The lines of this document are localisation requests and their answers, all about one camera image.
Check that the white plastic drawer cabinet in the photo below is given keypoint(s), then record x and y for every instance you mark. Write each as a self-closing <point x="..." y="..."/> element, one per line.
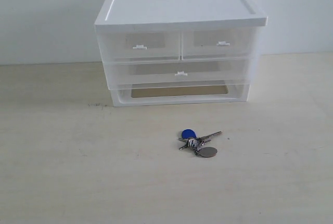
<point x="135" y="16"/>

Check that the clear plastic container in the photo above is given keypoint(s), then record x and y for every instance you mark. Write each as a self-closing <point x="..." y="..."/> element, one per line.
<point x="122" y="76"/>

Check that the key bunch with blue tag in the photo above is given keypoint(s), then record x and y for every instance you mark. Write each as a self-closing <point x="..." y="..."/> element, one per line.
<point x="198" y="144"/>

